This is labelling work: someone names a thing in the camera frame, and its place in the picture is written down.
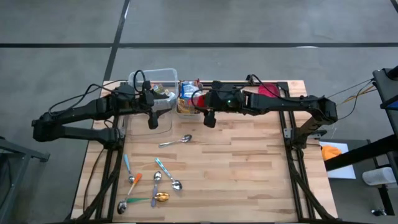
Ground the orange object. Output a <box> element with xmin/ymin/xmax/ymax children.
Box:
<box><xmin>321</xmin><ymin>144</ymin><xmax>343</xmax><ymax>162</ymax></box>

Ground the yellow cable to cart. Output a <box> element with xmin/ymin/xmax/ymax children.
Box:
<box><xmin>326</xmin><ymin>85</ymin><xmax>377</xmax><ymax>112</ymax></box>

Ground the translucent plastic storage tub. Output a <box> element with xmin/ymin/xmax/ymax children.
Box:
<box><xmin>128</xmin><ymin>68</ymin><xmax>180</xmax><ymax>111</ymax></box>

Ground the plain silver metal spoon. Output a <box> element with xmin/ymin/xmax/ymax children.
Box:
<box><xmin>158</xmin><ymin>134</ymin><xmax>193</xmax><ymax>149</ymax></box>

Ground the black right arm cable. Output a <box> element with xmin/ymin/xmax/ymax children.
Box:
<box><xmin>247</xmin><ymin>73</ymin><xmax>312</xmax><ymax>103</ymax></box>

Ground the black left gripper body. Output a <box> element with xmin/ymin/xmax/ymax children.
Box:
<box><xmin>136</xmin><ymin>80</ymin><xmax>160</xmax><ymax>131</ymax></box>

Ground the spoon with light blue handle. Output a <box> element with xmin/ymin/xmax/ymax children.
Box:
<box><xmin>123</xmin><ymin>154</ymin><xmax>136</xmax><ymax>185</ymax></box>

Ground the spoon with purple handle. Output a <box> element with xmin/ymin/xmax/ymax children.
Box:
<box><xmin>150</xmin><ymin>170</ymin><xmax>163</xmax><ymax>208</ymax></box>

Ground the spoon with orange handle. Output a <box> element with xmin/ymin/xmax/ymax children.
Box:
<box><xmin>117</xmin><ymin>172</ymin><xmax>144</xmax><ymax>216</ymax></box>

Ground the black metal bar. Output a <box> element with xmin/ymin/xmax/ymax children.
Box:
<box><xmin>324</xmin><ymin>134</ymin><xmax>398</xmax><ymax>172</ymax></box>

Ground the black aluminium table frame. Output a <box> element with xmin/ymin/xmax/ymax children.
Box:
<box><xmin>72</xmin><ymin>80</ymin><xmax>336</xmax><ymax>223</ymax></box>

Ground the blue and white snack bag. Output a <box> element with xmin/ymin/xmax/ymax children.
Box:
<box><xmin>180</xmin><ymin>81</ymin><xmax>200</xmax><ymax>101</ymax></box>

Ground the white paper sheet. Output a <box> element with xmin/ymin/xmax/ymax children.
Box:
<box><xmin>319</xmin><ymin>141</ymin><xmax>358</xmax><ymax>180</ymax></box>

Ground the black left wrist camera cable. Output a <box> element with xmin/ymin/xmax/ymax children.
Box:
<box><xmin>132</xmin><ymin>69</ymin><xmax>148</xmax><ymax>93</ymax></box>

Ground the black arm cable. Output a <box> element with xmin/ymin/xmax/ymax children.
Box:
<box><xmin>247</xmin><ymin>73</ymin><xmax>312</xmax><ymax>103</ymax></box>
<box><xmin>47</xmin><ymin>79</ymin><xmax>131</xmax><ymax>116</ymax></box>

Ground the black cable to cart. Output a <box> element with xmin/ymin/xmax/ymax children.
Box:
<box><xmin>328</xmin><ymin>81</ymin><xmax>374</xmax><ymax>122</ymax></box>

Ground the white plastic basket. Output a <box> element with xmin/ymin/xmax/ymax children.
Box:
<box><xmin>175</xmin><ymin>80</ymin><xmax>203</xmax><ymax>120</ymax></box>

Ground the grey metal table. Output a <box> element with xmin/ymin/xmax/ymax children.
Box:
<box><xmin>0</xmin><ymin>136</ymin><xmax>51</xmax><ymax>224</ymax></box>

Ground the spoon with teal patterned handle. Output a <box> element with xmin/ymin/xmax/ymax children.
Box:
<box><xmin>154</xmin><ymin>157</ymin><xmax>183</xmax><ymax>192</ymax></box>

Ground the white roll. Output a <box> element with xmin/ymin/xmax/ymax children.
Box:
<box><xmin>361</xmin><ymin>167</ymin><xmax>397</xmax><ymax>187</ymax></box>

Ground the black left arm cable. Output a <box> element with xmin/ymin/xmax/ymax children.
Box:
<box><xmin>47</xmin><ymin>79</ymin><xmax>131</xmax><ymax>116</ymax></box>

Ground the yellow snack bag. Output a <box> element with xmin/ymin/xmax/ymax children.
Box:
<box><xmin>177</xmin><ymin>98</ymin><xmax>195</xmax><ymax>114</ymax></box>

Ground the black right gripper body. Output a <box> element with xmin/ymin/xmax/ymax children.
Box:
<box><xmin>203</xmin><ymin>80</ymin><xmax>247</xmax><ymax>129</ymax></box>

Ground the black equipment cart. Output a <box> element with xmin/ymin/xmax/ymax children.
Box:
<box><xmin>372</xmin><ymin>65</ymin><xmax>398</xmax><ymax>187</ymax></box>

